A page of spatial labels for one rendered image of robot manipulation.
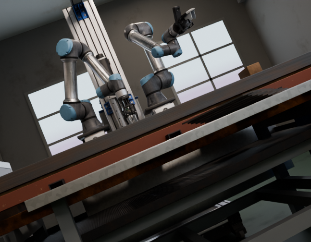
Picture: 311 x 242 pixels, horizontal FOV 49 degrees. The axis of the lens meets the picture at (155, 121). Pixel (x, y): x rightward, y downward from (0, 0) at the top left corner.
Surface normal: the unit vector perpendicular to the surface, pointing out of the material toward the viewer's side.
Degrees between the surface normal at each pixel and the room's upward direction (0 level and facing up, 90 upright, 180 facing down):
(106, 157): 90
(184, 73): 90
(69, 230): 90
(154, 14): 90
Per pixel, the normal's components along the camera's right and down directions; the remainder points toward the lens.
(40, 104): 0.09, -0.13
